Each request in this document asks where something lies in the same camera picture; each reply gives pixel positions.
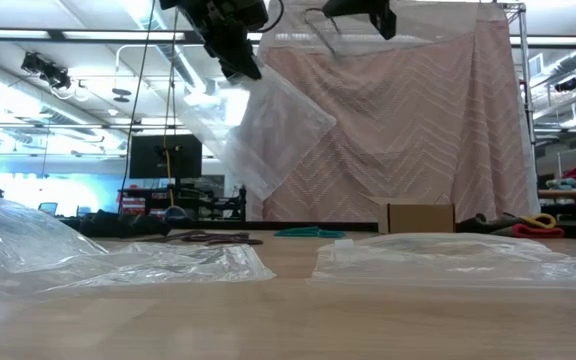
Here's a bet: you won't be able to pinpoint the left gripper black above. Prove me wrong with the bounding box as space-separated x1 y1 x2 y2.
160 0 269 81

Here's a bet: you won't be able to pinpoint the clear plastic zip bag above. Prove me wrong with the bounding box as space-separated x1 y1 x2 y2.
175 52 338 202
311 232 576 290
0 191 277 301

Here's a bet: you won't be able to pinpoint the thin dark rubber bands bunch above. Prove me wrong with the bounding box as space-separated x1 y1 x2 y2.
182 230 265 247

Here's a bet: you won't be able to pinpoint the brown cardboard box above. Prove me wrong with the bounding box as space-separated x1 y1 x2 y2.
360 192 457 235

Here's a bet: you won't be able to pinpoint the wide black rubber bands bunch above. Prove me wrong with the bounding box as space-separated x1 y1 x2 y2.
137 230 219 244

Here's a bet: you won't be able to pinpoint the pink chevron curtain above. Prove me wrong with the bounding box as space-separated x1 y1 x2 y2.
245 0 539 224

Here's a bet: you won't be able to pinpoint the ceiling light panel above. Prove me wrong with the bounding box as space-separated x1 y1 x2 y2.
510 35 576 46
0 28 52 41
61 29 187 42

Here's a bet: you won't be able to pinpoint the black monitor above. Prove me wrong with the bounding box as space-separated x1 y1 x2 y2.
128 133 204 180

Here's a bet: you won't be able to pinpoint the black workbench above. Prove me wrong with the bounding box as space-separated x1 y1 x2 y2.
116 183 247 222

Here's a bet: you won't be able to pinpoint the grey dome object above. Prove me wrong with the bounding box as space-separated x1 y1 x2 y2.
163 205 189 224

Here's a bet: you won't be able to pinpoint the red storage bins stack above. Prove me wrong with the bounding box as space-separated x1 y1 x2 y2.
119 197 144 216

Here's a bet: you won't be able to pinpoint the teal fabric rolls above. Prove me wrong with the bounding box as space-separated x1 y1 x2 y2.
545 177 576 192

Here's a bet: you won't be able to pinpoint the wooden shelf board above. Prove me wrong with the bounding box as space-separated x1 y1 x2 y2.
537 188 576 200

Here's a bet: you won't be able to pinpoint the black hanging cable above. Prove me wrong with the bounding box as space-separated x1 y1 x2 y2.
117 0 158 214

